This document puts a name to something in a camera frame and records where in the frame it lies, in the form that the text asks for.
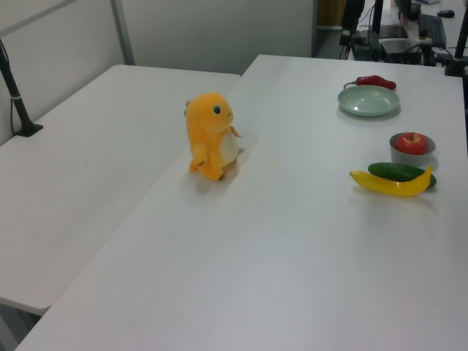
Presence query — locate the yellow banana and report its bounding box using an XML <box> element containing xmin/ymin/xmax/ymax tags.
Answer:
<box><xmin>349</xmin><ymin>165</ymin><xmax>434</xmax><ymax>197</ymax></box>

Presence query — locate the grey partition frame post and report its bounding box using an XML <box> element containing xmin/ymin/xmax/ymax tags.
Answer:
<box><xmin>109</xmin><ymin>0</ymin><xmax>135</xmax><ymax>67</ymax></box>

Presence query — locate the pale green round plate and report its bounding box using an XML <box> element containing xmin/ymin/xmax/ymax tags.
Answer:
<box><xmin>337</xmin><ymin>85</ymin><xmax>402</xmax><ymax>118</ymax></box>

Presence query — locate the orange plush dinosaur toy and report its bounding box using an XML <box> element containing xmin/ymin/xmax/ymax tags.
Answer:
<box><xmin>186</xmin><ymin>92</ymin><xmax>244</xmax><ymax>182</ymax></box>

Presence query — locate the green cucumber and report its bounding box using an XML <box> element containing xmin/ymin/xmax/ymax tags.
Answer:
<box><xmin>367</xmin><ymin>162</ymin><xmax>437</xmax><ymax>189</ymax></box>

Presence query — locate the white side table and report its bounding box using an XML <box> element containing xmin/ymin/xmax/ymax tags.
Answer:
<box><xmin>0</xmin><ymin>64</ymin><xmax>242</xmax><ymax>317</ymax></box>

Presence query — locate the black camera stand pole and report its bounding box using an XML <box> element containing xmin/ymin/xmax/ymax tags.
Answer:
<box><xmin>0</xmin><ymin>38</ymin><xmax>44</xmax><ymax>138</ymax></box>

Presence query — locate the black equipment box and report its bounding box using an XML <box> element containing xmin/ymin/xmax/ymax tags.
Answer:
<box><xmin>352</xmin><ymin>31</ymin><xmax>383</xmax><ymax>62</ymax></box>

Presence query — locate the red apple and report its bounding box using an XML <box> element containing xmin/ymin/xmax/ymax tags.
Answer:
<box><xmin>394</xmin><ymin>132</ymin><xmax>429</xmax><ymax>156</ymax></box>

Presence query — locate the grey round bowl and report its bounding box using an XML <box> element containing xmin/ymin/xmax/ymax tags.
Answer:
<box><xmin>389</xmin><ymin>132</ymin><xmax>437</xmax><ymax>167</ymax></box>

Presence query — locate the red chili pepper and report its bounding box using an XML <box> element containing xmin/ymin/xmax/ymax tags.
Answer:
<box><xmin>343</xmin><ymin>75</ymin><xmax>397</xmax><ymax>91</ymax></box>

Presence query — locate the black clamped stand pole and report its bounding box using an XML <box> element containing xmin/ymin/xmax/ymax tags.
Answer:
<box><xmin>444</xmin><ymin>21</ymin><xmax>468</xmax><ymax>77</ymax></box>

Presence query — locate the black computer keyboard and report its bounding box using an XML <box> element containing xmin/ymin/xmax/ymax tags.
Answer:
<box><xmin>418</xmin><ymin>13</ymin><xmax>448</xmax><ymax>47</ymax></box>

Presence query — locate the black upright equipment column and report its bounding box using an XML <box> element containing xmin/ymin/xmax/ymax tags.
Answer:
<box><xmin>339</xmin><ymin>0</ymin><xmax>366</xmax><ymax>48</ymax></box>

